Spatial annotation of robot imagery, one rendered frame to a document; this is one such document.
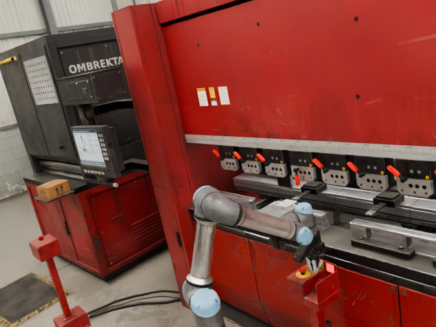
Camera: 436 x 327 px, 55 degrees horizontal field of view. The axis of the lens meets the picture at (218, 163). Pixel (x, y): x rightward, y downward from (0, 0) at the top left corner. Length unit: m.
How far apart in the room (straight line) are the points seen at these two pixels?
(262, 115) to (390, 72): 0.79
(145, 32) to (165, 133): 0.68
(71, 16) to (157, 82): 6.61
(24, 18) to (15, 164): 2.72
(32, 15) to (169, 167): 6.55
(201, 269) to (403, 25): 1.27
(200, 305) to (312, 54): 1.24
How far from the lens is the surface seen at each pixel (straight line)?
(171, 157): 2.97
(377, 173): 2.07
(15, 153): 8.75
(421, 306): 2.15
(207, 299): 1.77
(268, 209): 2.47
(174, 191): 3.01
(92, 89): 2.86
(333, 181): 2.21
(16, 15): 9.01
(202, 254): 1.82
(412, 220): 2.42
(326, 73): 2.08
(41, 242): 3.51
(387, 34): 1.90
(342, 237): 2.35
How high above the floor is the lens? 1.95
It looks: 15 degrees down
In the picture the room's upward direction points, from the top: 11 degrees counter-clockwise
